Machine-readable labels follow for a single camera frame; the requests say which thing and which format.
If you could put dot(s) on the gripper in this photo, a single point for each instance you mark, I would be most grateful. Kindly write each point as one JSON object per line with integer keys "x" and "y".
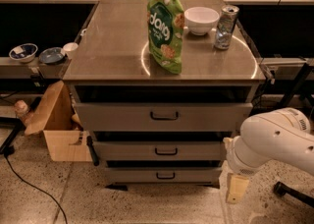
{"x": 234, "y": 159}

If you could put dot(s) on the grey drawer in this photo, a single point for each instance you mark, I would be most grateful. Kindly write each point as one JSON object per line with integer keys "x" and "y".
{"x": 167, "y": 172}
{"x": 121, "y": 108}
{"x": 157, "y": 146}

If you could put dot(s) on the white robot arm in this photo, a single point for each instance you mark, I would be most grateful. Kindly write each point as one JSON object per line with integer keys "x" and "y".
{"x": 282, "y": 135}

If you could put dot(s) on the grey bottom drawer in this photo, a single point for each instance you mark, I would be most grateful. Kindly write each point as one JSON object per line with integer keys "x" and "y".
{"x": 167, "y": 172}

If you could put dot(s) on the grey top drawer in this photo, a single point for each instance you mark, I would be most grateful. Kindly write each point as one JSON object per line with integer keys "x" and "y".
{"x": 121, "y": 108}

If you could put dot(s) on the black chair leg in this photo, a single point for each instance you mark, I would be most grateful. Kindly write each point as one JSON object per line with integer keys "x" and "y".
{"x": 281, "y": 189}

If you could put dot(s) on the silver drink can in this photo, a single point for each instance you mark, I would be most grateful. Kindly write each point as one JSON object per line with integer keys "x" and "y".
{"x": 226, "y": 26}

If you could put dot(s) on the wooden box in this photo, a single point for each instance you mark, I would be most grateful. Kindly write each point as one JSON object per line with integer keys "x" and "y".
{"x": 65, "y": 140}

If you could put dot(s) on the green snack bag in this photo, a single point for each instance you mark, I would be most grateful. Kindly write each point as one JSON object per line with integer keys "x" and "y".
{"x": 165, "y": 20}

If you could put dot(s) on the small white cup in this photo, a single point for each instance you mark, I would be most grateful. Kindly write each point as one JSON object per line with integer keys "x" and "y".
{"x": 70, "y": 49}

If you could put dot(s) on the blue grey plate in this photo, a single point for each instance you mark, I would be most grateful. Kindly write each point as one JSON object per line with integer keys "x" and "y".
{"x": 52, "y": 55}

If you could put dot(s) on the grey side shelf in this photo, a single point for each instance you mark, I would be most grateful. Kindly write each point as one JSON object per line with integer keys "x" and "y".
{"x": 10, "y": 69}

